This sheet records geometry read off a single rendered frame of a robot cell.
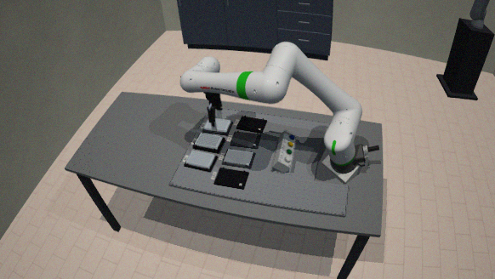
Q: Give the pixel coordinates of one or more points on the white button panel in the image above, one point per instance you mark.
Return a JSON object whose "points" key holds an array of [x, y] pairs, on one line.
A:
{"points": [[284, 152]]}

